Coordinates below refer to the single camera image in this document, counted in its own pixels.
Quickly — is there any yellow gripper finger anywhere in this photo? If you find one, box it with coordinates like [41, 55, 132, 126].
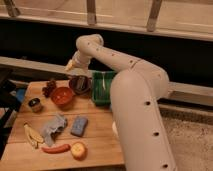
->
[65, 59, 73, 71]

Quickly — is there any small dark-lidded jar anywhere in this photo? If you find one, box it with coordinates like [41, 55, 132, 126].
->
[28, 98, 42, 113]

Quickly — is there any black chair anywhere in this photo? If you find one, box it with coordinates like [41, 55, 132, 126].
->
[0, 68, 21, 158]

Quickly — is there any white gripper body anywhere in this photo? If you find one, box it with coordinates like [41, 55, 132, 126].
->
[72, 51, 91, 70]

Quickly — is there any blue sponge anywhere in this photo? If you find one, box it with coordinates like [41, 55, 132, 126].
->
[70, 116, 88, 137]

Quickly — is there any white plastic cup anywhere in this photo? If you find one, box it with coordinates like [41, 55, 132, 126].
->
[112, 122, 118, 138]

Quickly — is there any grey crumpled cloth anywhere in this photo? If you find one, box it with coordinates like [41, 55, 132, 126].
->
[41, 114, 67, 147]

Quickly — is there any dark grape bunch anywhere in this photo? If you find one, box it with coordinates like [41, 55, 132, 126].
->
[42, 79, 56, 98]

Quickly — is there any white utensil in tray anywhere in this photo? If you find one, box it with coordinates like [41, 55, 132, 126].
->
[101, 72, 106, 91]

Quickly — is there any banana peel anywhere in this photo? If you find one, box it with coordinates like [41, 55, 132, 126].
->
[24, 123, 44, 149]

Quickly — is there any green plastic tray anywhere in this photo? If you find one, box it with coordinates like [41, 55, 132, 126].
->
[92, 71, 116, 106]

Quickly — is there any red bowl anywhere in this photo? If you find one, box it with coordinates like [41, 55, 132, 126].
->
[50, 87, 73, 107]

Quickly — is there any red yellow apple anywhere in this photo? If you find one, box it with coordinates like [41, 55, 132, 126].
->
[71, 142, 87, 160]

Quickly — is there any purple bowl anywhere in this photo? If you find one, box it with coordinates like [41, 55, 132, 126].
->
[69, 75, 91, 95]

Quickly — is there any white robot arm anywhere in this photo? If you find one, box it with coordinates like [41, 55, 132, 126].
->
[66, 34, 178, 171]

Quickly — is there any red sausage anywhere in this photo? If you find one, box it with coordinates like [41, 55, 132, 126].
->
[42, 144, 71, 154]

